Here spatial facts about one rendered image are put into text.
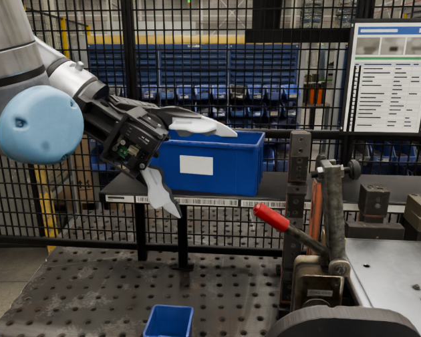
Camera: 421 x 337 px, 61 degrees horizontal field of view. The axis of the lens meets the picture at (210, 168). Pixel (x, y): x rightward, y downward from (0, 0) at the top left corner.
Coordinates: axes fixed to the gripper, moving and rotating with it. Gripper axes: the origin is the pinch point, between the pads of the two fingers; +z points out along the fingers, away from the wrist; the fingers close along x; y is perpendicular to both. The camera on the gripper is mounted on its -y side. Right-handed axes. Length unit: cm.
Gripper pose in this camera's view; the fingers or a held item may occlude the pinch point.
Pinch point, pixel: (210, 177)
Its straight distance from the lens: 52.6
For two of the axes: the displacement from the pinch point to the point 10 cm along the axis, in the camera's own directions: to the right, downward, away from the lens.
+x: 5.4, -7.9, -2.9
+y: -0.9, 2.9, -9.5
